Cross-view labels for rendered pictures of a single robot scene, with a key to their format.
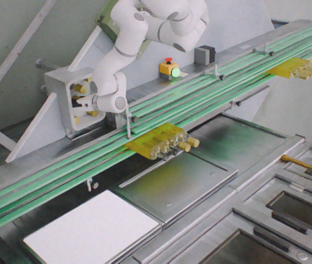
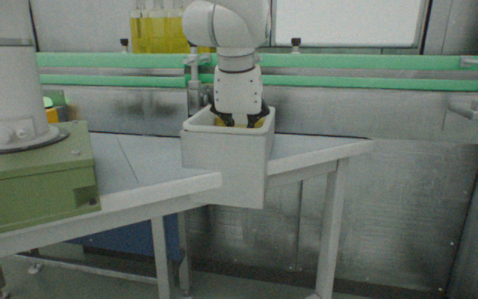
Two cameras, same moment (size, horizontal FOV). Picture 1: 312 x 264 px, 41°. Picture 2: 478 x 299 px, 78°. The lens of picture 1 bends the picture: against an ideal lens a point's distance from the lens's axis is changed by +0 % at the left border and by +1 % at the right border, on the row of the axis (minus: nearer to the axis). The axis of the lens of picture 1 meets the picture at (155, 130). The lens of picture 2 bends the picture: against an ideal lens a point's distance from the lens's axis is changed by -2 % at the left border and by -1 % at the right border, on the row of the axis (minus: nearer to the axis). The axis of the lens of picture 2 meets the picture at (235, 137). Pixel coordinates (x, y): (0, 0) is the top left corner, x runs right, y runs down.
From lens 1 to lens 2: 1.41 m
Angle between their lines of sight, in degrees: 40
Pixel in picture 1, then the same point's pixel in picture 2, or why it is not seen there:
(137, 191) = not seen: hidden behind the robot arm
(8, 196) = (428, 67)
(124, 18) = not seen: outside the picture
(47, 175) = (355, 72)
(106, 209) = (304, 10)
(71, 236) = (370, 0)
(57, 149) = (308, 109)
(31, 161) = (353, 113)
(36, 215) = not seen: hidden behind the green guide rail
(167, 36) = (13, 5)
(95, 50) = (147, 176)
